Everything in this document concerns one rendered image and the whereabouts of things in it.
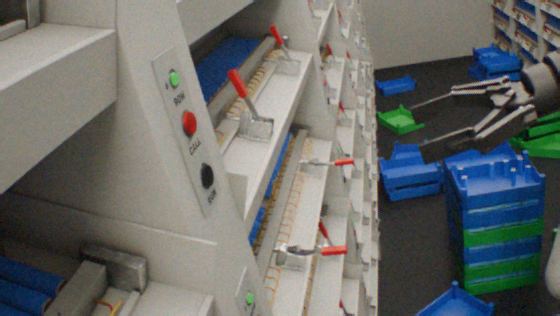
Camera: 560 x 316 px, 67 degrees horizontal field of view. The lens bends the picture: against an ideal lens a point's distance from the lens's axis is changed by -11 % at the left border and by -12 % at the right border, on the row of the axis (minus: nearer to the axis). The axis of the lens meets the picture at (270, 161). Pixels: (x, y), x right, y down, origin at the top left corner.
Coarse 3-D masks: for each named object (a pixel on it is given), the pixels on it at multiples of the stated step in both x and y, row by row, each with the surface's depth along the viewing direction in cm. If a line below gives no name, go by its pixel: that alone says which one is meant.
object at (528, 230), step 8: (456, 216) 167; (456, 224) 170; (528, 224) 150; (536, 224) 149; (464, 232) 155; (480, 232) 154; (488, 232) 153; (496, 232) 153; (504, 232) 152; (512, 232) 152; (520, 232) 152; (528, 232) 151; (536, 232) 151; (464, 240) 156; (472, 240) 156; (480, 240) 155; (488, 240) 155; (496, 240) 154; (504, 240) 154
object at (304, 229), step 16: (304, 128) 101; (320, 128) 102; (320, 144) 101; (320, 160) 95; (304, 192) 84; (320, 192) 84; (304, 208) 79; (320, 208) 80; (288, 224) 75; (304, 224) 75; (304, 240) 72; (256, 256) 67; (272, 272) 65; (288, 272) 65; (304, 272) 65; (272, 288) 62; (288, 288) 62; (304, 288) 62; (272, 304) 59; (288, 304) 60
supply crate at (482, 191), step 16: (512, 160) 161; (528, 160) 157; (480, 176) 165; (496, 176) 163; (544, 176) 141; (464, 192) 148; (480, 192) 157; (496, 192) 146; (512, 192) 145; (528, 192) 144; (544, 192) 144; (464, 208) 151
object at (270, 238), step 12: (300, 132) 100; (300, 144) 95; (312, 144) 99; (300, 156) 91; (288, 168) 86; (288, 180) 82; (300, 180) 85; (288, 192) 79; (300, 192) 82; (276, 204) 75; (288, 204) 78; (276, 216) 72; (276, 228) 70; (264, 240) 67; (276, 240) 69; (288, 240) 70; (264, 252) 65; (264, 264) 62; (264, 276) 60; (264, 288) 60; (276, 288) 61
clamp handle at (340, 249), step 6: (324, 246) 65; (330, 246) 65; (336, 246) 65; (342, 246) 64; (300, 252) 66; (306, 252) 65; (312, 252) 65; (318, 252) 65; (324, 252) 64; (330, 252) 64; (336, 252) 64; (342, 252) 64
